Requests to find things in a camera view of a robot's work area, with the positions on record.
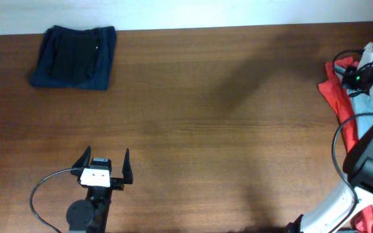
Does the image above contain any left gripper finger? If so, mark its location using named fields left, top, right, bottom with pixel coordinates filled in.
left=72, top=146, right=91, bottom=168
left=122, top=148, right=133, bottom=184

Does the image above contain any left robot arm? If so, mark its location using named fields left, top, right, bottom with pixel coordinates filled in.
left=66, top=146, right=133, bottom=233

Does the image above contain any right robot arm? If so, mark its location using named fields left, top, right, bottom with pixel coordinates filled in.
left=283, top=43, right=373, bottom=232

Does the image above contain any red t-shirt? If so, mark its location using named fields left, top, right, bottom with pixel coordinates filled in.
left=318, top=62, right=373, bottom=232

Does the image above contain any folded dark navy garment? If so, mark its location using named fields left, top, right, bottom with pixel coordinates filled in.
left=29, top=25, right=117, bottom=91

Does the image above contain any left black cable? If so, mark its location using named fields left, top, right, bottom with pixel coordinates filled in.
left=29, top=167, right=84, bottom=233

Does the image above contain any black cable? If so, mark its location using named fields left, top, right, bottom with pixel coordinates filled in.
left=29, top=167, right=84, bottom=233
left=331, top=49, right=373, bottom=233

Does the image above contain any right black cable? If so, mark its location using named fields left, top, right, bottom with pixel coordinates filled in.
left=331, top=49, right=373, bottom=233

